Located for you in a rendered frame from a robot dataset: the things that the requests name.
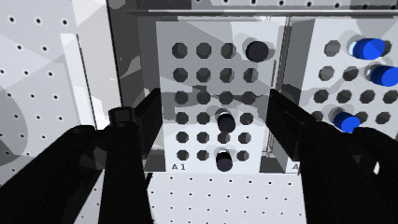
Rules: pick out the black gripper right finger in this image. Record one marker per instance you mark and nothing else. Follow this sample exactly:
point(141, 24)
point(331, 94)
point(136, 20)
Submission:
point(337, 168)

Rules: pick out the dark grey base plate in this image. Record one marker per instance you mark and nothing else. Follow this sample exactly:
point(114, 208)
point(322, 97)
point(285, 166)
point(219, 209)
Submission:
point(38, 105)

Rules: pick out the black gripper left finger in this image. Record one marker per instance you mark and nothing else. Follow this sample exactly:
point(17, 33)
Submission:
point(51, 189)

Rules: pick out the grey perforated block with holes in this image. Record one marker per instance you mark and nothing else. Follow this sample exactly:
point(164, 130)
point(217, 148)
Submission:
point(322, 77)
point(201, 81)

